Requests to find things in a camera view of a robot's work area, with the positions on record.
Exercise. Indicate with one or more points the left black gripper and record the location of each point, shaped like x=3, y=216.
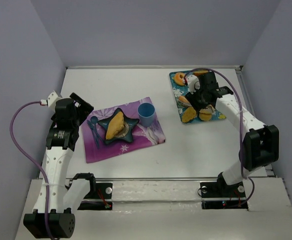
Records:
x=81, y=103

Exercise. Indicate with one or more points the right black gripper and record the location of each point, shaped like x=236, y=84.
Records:
x=194, y=97

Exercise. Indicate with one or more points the small round bun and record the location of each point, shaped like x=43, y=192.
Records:
x=183, y=101

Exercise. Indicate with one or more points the long yellow bread loaf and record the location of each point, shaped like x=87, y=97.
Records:
x=115, y=126

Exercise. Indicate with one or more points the metal tongs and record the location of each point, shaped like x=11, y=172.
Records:
x=183, y=105

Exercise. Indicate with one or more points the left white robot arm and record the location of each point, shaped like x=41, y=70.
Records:
x=53, y=215

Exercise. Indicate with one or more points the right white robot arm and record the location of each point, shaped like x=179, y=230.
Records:
x=259, y=142

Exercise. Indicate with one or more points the brown bread wedge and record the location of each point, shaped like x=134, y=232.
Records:
x=200, y=72

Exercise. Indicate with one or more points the flat round bread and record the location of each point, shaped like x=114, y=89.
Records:
x=205, y=116

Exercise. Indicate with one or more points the speckled bread slice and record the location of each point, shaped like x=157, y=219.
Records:
x=188, y=115

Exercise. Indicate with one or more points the blue plastic spoon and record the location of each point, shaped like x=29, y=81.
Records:
x=94, y=121

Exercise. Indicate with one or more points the teal floral tray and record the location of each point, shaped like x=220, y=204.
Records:
x=182, y=91

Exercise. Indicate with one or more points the orange glazed donut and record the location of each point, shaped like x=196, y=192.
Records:
x=179, y=79

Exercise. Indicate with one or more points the teal star-shaped plate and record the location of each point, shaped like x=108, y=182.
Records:
x=125, y=135

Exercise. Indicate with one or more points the blue plastic cup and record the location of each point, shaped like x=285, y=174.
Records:
x=146, y=112

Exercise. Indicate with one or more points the purple snowflake placemat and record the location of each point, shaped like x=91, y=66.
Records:
x=143, y=137

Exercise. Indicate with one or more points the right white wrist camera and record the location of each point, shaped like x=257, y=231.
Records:
x=192, y=82

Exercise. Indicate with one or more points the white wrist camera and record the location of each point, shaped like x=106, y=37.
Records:
x=51, y=100
x=192, y=82

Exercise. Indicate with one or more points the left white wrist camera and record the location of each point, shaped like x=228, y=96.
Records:
x=51, y=100

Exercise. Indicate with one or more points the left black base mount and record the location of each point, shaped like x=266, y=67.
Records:
x=100, y=200

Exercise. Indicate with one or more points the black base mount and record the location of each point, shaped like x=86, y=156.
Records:
x=100, y=200
x=215, y=197

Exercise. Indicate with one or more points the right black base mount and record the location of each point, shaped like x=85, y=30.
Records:
x=215, y=197

